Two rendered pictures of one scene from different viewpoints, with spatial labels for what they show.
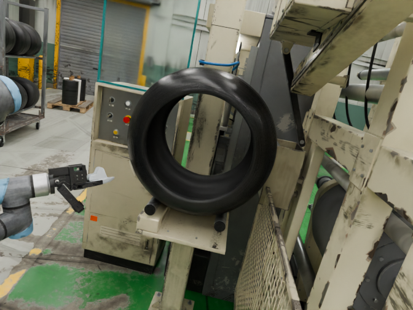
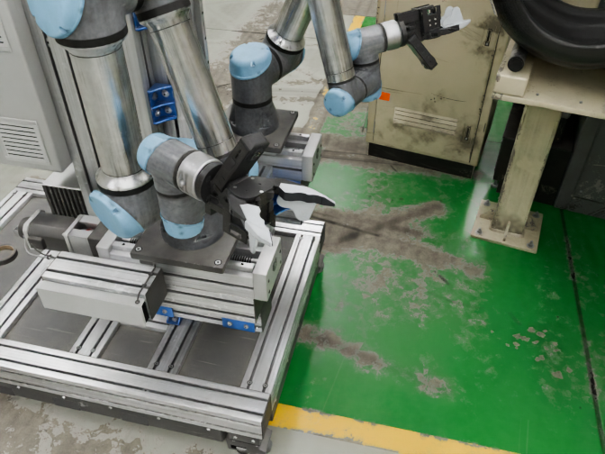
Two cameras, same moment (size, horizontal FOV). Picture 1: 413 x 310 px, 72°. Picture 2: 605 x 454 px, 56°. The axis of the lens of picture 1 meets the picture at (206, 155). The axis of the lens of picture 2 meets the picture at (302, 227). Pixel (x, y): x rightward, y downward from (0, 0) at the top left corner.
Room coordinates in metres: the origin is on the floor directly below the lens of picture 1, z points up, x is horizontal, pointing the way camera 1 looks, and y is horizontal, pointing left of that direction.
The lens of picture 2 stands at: (-0.64, 0.23, 1.60)
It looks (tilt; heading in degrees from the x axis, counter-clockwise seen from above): 41 degrees down; 20
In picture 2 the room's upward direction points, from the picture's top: straight up
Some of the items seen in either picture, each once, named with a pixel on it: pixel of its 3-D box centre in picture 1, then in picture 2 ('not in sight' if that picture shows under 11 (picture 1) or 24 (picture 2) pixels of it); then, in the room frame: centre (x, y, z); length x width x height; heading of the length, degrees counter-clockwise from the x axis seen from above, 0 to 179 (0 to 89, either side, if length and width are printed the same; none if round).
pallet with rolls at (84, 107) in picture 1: (73, 91); not in sight; (7.02, 3.55, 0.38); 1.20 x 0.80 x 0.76; 15
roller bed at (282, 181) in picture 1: (278, 172); not in sight; (1.36, -0.37, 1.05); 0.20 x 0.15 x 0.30; 176
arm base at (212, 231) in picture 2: not in sight; (190, 212); (0.24, 0.82, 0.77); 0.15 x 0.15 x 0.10
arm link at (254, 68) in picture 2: not in sight; (252, 71); (0.73, 0.87, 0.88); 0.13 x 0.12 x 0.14; 168
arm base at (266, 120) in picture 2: not in sight; (253, 109); (0.73, 0.87, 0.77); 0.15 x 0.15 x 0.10
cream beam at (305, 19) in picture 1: (319, 10); not in sight; (1.02, -0.26, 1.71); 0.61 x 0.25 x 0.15; 176
